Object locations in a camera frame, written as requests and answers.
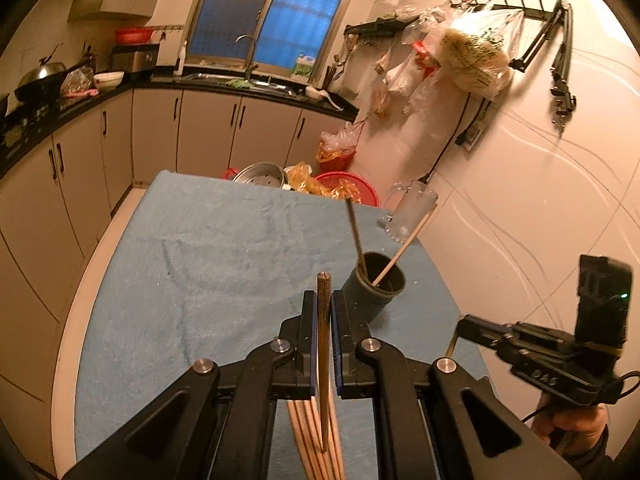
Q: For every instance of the large filled plastic bag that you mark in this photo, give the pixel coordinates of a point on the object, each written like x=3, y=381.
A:
x=475, y=55

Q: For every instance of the clear glass mug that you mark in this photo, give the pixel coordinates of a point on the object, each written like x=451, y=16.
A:
x=415, y=207

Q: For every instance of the person's right hand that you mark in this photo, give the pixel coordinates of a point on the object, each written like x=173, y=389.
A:
x=575, y=425

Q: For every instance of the person's right forearm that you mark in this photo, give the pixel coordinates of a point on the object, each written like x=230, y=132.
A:
x=597, y=452

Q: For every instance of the yellow snack bags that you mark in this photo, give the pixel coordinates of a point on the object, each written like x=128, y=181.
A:
x=305, y=177

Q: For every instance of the black wall shelf rack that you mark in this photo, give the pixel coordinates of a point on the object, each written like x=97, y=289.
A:
x=380, y=27

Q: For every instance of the kitchen window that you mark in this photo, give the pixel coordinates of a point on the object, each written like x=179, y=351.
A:
x=300, y=15

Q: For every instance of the white ladle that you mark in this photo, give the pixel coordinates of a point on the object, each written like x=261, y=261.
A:
x=320, y=95

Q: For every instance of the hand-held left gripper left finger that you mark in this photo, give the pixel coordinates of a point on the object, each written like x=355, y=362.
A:
x=313, y=360

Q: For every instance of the red plastic basin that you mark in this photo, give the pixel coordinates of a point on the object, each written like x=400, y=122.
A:
x=365, y=190

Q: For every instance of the crumpled plastic bag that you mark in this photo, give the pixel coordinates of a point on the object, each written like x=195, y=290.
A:
x=77, y=80

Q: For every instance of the green cloth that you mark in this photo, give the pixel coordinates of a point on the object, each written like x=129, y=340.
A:
x=237, y=83

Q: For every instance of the white bowl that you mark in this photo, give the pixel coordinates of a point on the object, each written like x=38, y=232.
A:
x=107, y=80

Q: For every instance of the hanging clear plastic bags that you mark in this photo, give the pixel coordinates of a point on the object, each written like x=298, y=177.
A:
x=407, y=75

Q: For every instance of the metal faucet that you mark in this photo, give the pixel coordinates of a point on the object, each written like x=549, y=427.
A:
x=248, y=60

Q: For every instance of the white bottle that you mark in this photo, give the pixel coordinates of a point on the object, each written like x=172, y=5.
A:
x=180, y=62

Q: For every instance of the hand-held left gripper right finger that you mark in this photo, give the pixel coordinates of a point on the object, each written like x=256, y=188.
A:
x=338, y=355

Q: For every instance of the green and white jug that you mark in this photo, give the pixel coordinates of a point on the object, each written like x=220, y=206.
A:
x=304, y=67

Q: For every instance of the beige kitchen base cabinets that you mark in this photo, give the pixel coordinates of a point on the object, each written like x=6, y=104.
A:
x=150, y=135

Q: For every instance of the blue table cloth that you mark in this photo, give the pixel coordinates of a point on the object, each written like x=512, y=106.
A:
x=200, y=270

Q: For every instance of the black kitchen countertop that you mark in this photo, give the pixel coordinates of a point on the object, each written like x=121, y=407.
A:
x=30, y=127

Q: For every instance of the dark brown chopstick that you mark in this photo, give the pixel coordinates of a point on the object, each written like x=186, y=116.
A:
x=354, y=232

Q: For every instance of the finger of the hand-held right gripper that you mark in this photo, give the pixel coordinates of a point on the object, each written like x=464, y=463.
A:
x=480, y=329

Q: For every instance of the plastic bag with orange contents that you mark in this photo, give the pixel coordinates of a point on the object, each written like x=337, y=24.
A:
x=337, y=152

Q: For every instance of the steel kitchen sink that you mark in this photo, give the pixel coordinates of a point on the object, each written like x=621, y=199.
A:
x=215, y=79

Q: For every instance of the stainless steel box appliance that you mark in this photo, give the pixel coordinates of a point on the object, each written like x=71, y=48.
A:
x=132, y=57

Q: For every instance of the dark grey cup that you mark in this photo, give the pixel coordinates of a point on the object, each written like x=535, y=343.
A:
x=362, y=295

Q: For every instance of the black wok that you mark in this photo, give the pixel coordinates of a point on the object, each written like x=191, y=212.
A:
x=42, y=80

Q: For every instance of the steel steamer pot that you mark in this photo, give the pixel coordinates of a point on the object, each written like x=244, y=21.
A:
x=260, y=177

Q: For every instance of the black wall hook rack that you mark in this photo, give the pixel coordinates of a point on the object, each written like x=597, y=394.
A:
x=530, y=10

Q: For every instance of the wall socket with plug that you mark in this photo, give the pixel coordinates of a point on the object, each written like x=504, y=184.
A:
x=470, y=135

